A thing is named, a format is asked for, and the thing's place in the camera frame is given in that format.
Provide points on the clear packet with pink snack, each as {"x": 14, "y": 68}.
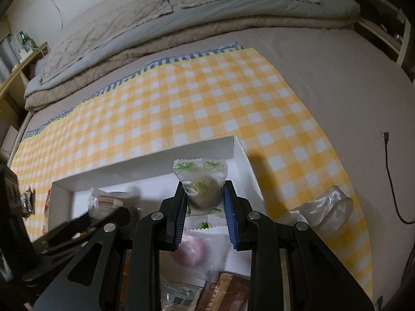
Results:
{"x": 194, "y": 249}

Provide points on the orange snack packet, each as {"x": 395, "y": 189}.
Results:
{"x": 125, "y": 285}

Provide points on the grey duvet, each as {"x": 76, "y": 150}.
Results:
{"x": 181, "y": 22}

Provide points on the green bottle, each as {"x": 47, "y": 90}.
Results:
{"x": 23, "y": 39}

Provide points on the beige blanket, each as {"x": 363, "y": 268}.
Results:
{"x": 146, "y": 48}

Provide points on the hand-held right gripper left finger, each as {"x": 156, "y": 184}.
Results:
{"x": 180, "y": 223}

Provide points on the wooden shelf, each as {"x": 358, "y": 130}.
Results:
{"x": 18, "y": 74}

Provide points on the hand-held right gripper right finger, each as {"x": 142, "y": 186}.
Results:
{"x": 228, "y": 217}

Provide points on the red snack packet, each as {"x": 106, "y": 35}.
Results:
{"x": 47, "y": 202}

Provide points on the brown wafer snack packet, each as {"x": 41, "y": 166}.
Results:
{"x": 110, "y": 201}

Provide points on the yellow checked cloth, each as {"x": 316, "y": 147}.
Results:
{"x": 210, "y": 103}

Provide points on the strawberry print green snack packet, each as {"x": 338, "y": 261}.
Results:
{"x": 201, "y": 188}

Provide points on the white cardboard tray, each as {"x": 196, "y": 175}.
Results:
{"x": 146, "y": 168}

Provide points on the crumpled clear plastic bag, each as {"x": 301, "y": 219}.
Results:
{"x": 327, "y": 207}

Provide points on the cream headboard shelf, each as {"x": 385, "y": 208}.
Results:
{"x": 402, "y": 48}

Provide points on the dark shiny snack packet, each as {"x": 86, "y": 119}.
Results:
{"x": 27, "y": 201}

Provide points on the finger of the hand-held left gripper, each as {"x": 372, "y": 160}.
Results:
{"x": 71, "y": 240}
{"x": 110, "y": 215}

